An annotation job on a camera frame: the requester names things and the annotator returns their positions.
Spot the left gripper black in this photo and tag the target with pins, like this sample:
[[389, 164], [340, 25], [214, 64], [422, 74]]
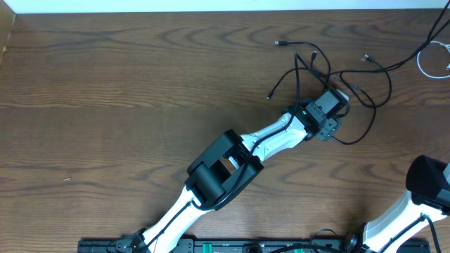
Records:
[[328, 130]]

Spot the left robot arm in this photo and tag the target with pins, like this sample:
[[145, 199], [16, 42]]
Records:
[[229, 164]]

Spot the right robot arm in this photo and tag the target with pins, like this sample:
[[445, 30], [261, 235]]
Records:
[[425, 201]]

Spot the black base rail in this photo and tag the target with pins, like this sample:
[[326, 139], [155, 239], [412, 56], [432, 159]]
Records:
[[190, 245]]

